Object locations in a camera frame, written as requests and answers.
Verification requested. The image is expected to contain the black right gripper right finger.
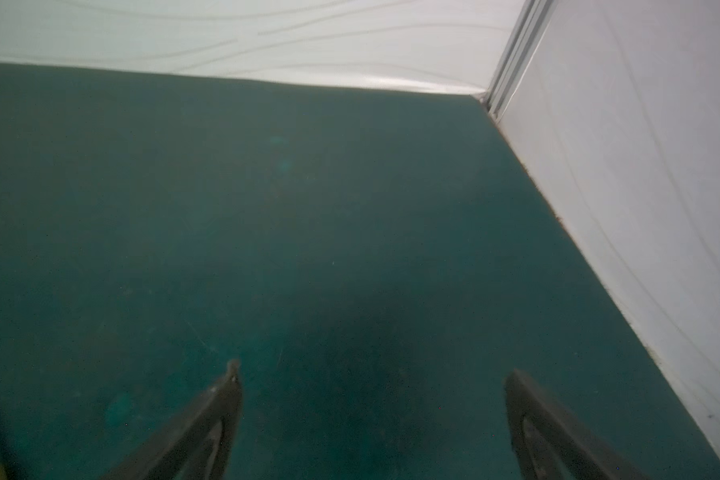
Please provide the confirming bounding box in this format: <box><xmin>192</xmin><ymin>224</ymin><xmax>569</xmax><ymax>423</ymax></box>
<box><xmin>504</xmin><ymin>369</ymin><xmax>647</xmax><ymax>479</ymax></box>

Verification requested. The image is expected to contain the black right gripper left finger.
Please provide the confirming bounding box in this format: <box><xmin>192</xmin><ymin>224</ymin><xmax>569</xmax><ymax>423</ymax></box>
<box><xmin>102</xmin><ymin>360</ymin><xmax>243</xmax><ymax>479</ymax></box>

